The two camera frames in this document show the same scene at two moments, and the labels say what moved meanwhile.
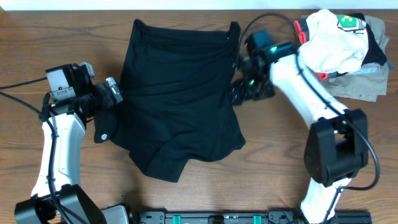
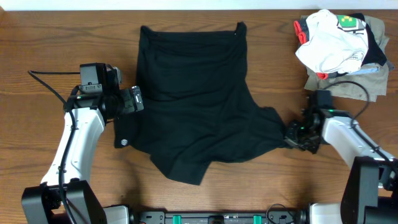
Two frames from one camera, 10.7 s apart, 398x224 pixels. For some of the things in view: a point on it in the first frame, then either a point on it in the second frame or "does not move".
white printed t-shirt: (339, 43) does not move
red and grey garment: (302, 28) does not move
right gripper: (239, 95) -> (290, 137)
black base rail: (273, 217) does not move
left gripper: (107, 101) -> (129, 106)
